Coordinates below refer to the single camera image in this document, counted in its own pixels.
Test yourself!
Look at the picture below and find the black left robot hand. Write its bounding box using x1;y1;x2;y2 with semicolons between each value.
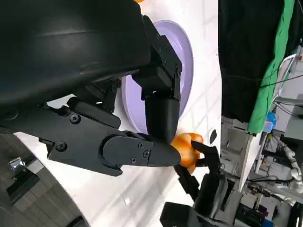
0;0;183;177

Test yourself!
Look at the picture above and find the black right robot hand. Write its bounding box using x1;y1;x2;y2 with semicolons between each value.
174;140;242;222

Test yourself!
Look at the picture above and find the blue plastic container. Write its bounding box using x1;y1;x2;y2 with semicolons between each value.
265;112;278;133

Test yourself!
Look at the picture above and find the green cloth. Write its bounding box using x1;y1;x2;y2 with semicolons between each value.
247;0;295;134

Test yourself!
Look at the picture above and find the lilac plate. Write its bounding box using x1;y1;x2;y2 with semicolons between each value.
121;20;194;135

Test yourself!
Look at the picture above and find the black backdrop curtain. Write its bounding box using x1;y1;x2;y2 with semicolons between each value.
217;0;303;123

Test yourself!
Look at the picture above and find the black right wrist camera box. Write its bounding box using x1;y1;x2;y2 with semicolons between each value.
160;201;200;227

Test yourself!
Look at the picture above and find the thin black cable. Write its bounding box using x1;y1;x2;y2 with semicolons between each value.
222;73;303;88

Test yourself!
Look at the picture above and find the silver metal bracket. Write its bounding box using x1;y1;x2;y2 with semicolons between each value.
9;157;26;171

